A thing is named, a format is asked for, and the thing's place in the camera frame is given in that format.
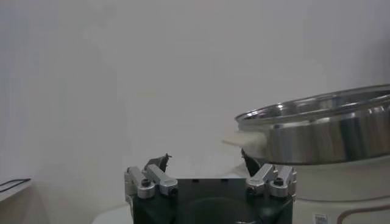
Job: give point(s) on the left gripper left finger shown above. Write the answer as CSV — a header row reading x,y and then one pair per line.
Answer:
x,y
158,181

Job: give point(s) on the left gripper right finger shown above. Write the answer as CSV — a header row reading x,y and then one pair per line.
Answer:
x,y
268,182

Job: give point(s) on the white side desk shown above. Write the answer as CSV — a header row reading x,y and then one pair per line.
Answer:
x,y
12,195

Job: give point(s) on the stainless steel steamer basket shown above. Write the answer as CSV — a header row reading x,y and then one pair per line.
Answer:
x,y
320,137

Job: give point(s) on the stainless steel steamer pot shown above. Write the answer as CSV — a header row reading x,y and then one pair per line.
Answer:
x,y
335,182

